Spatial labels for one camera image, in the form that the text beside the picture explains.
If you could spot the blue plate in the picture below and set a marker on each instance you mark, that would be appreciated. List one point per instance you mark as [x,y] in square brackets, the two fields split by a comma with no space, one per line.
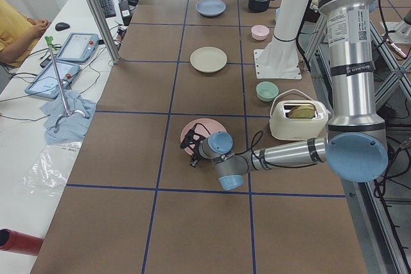
[210,8]

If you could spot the pink plate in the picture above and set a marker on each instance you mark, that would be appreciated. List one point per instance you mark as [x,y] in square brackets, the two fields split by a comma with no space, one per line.
[200,129]

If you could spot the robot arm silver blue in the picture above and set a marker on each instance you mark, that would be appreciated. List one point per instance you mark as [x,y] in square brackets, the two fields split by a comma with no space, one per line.
[355,147]

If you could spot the pink bowl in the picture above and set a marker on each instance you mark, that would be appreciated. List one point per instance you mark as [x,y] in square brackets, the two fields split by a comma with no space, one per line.
[259,32]

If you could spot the cream plate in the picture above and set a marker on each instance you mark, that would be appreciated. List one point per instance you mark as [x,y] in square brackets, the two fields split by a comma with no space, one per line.
[208,59]

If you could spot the black power adapter box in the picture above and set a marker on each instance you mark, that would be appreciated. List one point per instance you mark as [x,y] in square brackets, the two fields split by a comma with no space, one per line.
[125,12]

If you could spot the black keyboard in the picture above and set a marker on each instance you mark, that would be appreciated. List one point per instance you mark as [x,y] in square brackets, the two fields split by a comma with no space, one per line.
[108,8]

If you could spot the green bowl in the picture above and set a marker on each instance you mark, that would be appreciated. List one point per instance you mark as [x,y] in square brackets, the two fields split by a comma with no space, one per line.
[266,91]

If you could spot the blue teach pendant upper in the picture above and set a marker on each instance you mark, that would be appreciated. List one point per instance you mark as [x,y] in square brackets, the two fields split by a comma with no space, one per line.
[78,47]

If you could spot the blue teach pendant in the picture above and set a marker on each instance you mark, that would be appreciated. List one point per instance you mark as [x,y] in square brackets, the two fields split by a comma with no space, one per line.
[78,47]
[45,84]

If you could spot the black computer mouse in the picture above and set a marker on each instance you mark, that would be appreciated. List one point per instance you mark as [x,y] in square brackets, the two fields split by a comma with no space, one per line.
[60,26]

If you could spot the toast slice in toaster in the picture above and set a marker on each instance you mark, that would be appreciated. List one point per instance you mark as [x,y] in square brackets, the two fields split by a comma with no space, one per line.
[302,112]

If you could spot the metal reacher grabber stick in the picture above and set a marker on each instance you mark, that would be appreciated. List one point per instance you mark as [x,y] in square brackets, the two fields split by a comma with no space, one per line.
[67,112]

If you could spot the cream toaster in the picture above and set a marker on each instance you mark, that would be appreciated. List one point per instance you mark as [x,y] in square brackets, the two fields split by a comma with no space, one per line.
[283,128]

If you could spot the blue teach pendant lower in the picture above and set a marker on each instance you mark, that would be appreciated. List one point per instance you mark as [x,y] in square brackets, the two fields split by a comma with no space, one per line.
[45,84]

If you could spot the person in yellow shirt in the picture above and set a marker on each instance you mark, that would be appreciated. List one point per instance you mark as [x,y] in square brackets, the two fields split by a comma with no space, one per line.
[19,34]

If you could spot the light blue cloth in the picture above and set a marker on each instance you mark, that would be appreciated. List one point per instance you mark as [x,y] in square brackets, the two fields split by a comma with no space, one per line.
[67,129]

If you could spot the clear plastic bag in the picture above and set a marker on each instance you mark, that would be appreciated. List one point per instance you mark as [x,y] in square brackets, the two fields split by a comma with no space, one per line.
[48,175]

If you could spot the red cylinder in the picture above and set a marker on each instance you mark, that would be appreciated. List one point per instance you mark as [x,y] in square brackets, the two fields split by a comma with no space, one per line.
[17,242]

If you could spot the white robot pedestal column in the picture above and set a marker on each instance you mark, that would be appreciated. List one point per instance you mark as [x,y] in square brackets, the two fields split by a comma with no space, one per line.
[279,60]

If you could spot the aluminium frame post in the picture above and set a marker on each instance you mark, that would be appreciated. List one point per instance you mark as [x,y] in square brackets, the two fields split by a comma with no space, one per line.
[103,28]

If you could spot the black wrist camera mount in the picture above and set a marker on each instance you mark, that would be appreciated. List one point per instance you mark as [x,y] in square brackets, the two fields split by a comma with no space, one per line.
[192,140]

